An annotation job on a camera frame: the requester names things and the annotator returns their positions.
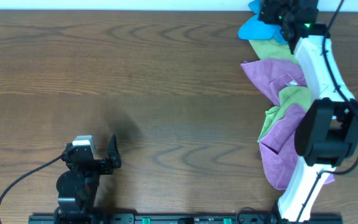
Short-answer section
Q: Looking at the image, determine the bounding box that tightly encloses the blue microfiber cloth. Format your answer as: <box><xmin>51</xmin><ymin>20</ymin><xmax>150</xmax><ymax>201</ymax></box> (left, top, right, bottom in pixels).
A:
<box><xmin>237</xmin><ymin>0</ymin><xmax>287</xmax><ymax>44</ymax></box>

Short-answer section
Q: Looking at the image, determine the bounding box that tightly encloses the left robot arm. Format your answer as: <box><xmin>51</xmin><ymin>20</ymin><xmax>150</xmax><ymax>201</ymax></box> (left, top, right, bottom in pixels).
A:
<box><xmin>53</xmin><ymin>135</ymin><xmax>122</xmax><ymax>223</ymax></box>

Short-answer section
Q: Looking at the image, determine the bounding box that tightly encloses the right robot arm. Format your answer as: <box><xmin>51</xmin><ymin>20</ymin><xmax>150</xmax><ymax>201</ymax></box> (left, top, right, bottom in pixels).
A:
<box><xmin>258</xmin><ymin>0</ymin><xmax>358</xmax><ymax>223</ymax></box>

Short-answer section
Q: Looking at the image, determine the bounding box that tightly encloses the upper green microfiber cloth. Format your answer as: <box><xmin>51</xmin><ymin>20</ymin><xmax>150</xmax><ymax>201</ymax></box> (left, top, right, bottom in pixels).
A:
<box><xmin>249</xmin><ymin>39</ymin><xmax>299</xmax><ymax>63</ymax></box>

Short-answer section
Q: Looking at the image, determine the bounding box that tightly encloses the green microfiber cloth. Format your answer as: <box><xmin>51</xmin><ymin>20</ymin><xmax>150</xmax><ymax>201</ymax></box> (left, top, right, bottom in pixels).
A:
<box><xmin>249</xmin><ymin>39</ymin><xmax>299</xmax><ymax>63</ymax></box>
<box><xmin>257</xmin><ymin>86</ymin><xmax>311</xmax><ymax>142</ymax></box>

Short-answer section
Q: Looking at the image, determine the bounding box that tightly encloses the upper purple microfiber cloth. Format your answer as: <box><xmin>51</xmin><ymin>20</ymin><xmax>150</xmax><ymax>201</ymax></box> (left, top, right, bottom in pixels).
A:
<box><xmin>241</xmin><ymin>58</ymin><xmax>307</xmax><ymax>106</ymax></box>

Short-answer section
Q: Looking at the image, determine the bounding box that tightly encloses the purple microfiber cloth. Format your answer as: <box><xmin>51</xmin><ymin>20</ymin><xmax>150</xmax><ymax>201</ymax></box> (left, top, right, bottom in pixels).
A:
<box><xmin>241</xmin><ymin>58</ymin><xmax>307</xmax><ymax>106</ymax></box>
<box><xmin>259</xmin><ymin>103</ymin><xmax>336</xmax><ymax>191</ymax></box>

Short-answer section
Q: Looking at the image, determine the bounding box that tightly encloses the lower green microfiber cloth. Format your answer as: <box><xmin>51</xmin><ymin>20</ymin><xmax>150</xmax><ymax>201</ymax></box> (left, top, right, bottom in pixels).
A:
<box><xmin>257</xmin><ymin>86</ymin><xmax>311</xmax><ymax>142</ymax></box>

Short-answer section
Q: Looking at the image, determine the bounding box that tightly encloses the lower purple microfiber cloth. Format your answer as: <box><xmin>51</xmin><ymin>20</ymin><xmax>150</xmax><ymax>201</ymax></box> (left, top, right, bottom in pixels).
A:
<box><xmin>259</xmin><ymin>103</ymin><xmax>336</xmax><ymax>191</ymax></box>

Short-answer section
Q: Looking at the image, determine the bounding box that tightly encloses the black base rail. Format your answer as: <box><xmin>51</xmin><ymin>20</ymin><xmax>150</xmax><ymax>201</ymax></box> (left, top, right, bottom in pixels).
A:
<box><xmin>28</xmin><ymin>212</ymin><xmax>344</xmax><ymax>224</ymax></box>

